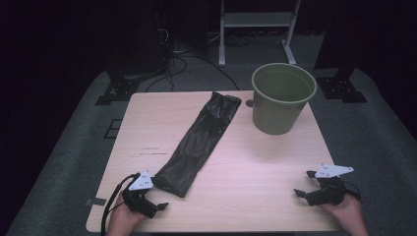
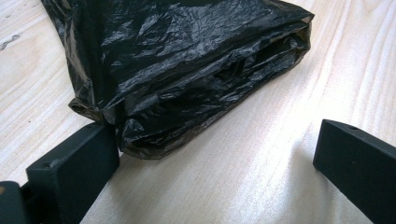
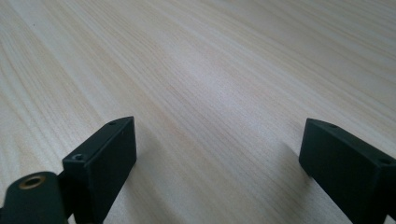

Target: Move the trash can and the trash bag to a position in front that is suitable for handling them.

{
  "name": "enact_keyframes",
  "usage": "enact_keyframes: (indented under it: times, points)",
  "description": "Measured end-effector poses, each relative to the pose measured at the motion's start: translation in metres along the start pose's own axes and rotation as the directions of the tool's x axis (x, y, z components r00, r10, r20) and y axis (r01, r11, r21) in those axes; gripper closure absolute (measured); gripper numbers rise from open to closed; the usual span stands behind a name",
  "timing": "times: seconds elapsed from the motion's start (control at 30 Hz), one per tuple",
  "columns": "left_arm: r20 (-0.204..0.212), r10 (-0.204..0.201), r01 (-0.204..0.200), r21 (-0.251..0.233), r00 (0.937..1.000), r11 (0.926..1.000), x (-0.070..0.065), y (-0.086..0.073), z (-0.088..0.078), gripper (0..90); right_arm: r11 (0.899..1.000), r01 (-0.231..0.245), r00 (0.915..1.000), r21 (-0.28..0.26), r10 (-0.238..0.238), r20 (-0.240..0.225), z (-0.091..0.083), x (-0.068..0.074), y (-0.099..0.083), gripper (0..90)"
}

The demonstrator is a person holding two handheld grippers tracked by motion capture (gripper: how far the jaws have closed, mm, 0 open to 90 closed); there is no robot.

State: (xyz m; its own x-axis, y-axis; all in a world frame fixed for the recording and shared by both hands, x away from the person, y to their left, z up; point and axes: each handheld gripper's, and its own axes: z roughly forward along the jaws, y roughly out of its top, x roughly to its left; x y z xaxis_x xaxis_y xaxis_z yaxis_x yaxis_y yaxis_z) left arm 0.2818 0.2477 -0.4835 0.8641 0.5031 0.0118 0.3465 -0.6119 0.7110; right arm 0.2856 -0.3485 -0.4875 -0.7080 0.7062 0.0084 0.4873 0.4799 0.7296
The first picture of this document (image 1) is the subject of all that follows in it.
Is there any green plastic bucket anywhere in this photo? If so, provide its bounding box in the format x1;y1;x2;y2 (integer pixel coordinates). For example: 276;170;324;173
251;62;318;136

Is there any dark cabinet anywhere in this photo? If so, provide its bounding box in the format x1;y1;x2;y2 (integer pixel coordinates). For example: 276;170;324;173
106;0;173;76

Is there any person's right hand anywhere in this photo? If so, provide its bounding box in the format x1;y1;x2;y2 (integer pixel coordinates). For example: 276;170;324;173
321;194;370;236

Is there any black stand base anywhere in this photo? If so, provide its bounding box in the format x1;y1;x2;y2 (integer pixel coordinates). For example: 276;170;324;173
315;67;368;104
94;69;142;106

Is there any person's left hand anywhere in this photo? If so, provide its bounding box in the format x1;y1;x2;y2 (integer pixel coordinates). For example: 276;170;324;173
106;192;149;236

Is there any black plastic garbage bag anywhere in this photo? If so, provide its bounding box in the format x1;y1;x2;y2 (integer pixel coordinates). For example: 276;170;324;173
151;91;243;199

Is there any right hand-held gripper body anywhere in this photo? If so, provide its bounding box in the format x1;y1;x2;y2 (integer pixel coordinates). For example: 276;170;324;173
306;163;354;207

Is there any black floor cable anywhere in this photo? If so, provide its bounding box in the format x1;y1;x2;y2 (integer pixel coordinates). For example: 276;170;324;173
145;53;240;92

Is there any grey tape strip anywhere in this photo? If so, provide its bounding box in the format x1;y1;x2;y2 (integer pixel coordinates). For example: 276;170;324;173
86;197;108;207

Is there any white metal stand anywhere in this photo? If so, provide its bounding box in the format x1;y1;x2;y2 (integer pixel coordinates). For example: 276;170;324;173
218;0;302;68

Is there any tangle of floor cables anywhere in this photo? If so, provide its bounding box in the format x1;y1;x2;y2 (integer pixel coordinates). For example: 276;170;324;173
225;33;259;47

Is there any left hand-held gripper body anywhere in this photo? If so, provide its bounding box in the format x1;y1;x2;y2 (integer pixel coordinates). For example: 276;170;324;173
122;169;158;219

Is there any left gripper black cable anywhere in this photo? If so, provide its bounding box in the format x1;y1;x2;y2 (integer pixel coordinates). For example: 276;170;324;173
100;172;142;236

